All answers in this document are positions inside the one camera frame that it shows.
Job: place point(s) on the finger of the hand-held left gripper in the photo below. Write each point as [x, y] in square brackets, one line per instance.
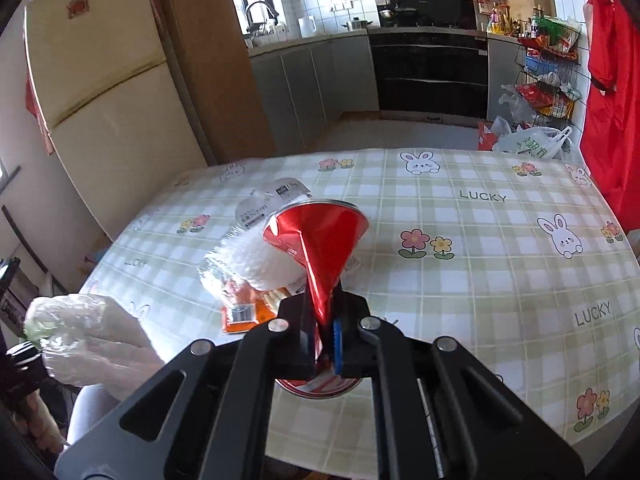
[25, 370]
[10, 290]

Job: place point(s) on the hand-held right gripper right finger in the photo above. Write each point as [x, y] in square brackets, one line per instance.
[337, 350]

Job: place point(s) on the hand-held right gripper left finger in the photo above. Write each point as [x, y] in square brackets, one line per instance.
[292, 345]

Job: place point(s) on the orange snack packet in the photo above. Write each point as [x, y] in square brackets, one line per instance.
[240, 322]

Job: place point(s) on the clear white plastic wrapper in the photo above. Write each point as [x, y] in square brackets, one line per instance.
[260, 260]

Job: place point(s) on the crushed red can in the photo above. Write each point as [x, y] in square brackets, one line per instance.
[325, 240]

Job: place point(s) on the checked bunny tablecloth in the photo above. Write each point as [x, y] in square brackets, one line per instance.
[475, 260]

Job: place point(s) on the red hanging banner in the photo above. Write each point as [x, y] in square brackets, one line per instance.
[40, 115]

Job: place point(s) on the cream refrigerator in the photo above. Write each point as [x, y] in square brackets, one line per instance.
[115, 135]

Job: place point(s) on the red shopping bag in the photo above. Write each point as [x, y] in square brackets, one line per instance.
[485, 136]

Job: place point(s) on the grey base cabinets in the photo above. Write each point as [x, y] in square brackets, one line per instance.
[310, 85]

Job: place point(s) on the white green plastic bag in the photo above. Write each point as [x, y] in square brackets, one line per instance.
[530, 144]

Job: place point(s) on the black integrated stove oven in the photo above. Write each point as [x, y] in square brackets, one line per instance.
[430, 75]

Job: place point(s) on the red fridge magnet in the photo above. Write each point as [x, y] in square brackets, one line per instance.
[78, 7]

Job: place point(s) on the crumpled white plastic bag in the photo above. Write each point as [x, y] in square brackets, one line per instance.
[515, 105]

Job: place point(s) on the white kettle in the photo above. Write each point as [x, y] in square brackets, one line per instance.
[306, 26]

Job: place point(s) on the steel pot with lid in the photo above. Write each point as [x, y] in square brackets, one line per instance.
[357, 24]

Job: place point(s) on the kitchen faucet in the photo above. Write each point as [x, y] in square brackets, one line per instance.
[260, 5]

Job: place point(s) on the black wok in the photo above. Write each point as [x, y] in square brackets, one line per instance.
[405, 11]

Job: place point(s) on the black range hood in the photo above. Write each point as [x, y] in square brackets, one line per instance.
[425, 0]

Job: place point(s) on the group of sauce bottles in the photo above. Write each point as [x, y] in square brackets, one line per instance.
[534, 22]

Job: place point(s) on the red apron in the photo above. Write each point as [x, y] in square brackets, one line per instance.
[615, 85]

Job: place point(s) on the wooden box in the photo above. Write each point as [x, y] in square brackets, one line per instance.
[527, 2]

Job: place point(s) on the wooden door frame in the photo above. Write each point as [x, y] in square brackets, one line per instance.
[210, 60]

